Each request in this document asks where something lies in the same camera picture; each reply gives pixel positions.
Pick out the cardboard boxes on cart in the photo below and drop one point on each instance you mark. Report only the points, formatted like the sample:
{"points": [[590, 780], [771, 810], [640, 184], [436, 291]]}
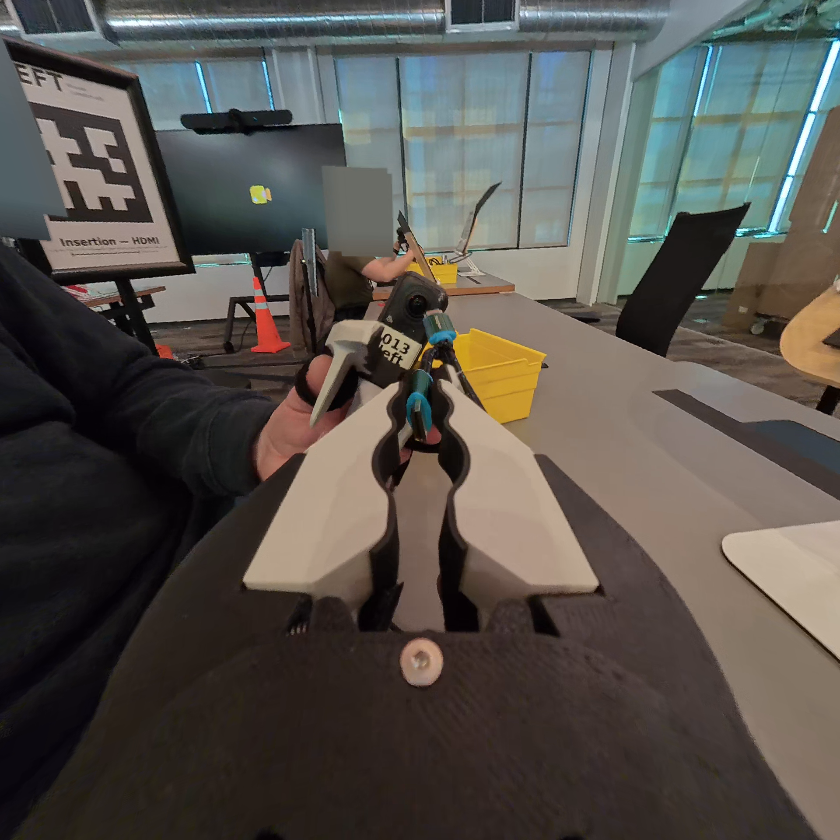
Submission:
{"points": [[787, 275]]}

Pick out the black video bar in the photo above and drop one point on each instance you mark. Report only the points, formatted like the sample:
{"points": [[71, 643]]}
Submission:
{"points": [[236, 120]]}

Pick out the grey-brown hanging coat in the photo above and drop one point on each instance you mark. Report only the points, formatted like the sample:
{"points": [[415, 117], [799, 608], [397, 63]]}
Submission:
{"points": [[308, 308]]}

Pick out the yellow plastic bin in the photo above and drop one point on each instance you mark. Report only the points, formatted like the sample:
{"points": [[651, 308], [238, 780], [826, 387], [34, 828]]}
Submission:
{"points": [[505, 387]]}

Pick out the black sign easel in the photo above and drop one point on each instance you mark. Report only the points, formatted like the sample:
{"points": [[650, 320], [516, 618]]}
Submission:
{"points": [[134, 315]]}

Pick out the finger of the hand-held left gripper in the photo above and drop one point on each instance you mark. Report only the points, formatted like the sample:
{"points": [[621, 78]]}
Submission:
{"points": [[371, 397]]}

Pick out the large black wall display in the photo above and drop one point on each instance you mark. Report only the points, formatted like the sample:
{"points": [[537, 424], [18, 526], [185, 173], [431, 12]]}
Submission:
{"points": [[216, 164]]}

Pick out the framed marker sign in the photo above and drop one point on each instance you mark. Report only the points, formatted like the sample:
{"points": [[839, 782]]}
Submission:
{"points": [[118, 197]]}

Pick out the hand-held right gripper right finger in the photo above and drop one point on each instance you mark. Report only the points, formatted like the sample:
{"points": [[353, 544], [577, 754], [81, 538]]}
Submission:
{"points": [[518, 525]]}

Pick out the wooden office desk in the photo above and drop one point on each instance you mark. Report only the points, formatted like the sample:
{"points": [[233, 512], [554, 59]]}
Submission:
{"points": [[485, 283], [131, 292]]}

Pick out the silver ventilation duct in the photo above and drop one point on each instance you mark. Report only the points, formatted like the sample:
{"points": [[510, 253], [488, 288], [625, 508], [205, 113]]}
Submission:
{"points": [[262, 26]]}

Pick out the person's dark sweater torso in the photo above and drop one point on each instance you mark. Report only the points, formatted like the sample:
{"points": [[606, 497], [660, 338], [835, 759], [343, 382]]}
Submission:
{"points": [[65, 558]]}

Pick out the white monitor stand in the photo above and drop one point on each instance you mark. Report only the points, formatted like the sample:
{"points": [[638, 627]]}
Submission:
{"points": [[787, 577]]}

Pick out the person's left hand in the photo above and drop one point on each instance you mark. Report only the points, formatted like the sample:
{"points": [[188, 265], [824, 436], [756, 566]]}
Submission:
{"points": [[289, 433]]}

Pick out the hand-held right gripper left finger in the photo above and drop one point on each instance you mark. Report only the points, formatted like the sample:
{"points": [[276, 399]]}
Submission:
{"points": [[315, 525]]}

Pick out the another person's forearm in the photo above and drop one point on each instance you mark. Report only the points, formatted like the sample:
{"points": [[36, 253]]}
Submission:
{"points": [[387, 266]]}

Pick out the orange traffic cone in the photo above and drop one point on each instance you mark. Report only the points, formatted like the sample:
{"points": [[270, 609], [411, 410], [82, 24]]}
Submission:
{"points": [[269, 334]]}

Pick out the black standing panel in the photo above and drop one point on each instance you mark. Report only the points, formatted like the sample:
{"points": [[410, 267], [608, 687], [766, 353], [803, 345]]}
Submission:
{"points": [[676, 275]]}

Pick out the ceiling vent grille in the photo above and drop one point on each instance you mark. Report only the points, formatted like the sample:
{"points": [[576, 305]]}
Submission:
{"points": [[482, 10]]}

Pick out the thin monitor on stand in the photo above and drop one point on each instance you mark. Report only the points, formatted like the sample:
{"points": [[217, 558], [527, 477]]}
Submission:
{"points": [[469, 229]]}

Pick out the tan-backed monitor on stand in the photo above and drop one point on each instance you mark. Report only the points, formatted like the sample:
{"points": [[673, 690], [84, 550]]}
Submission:
{"points": [[410, 239]]}

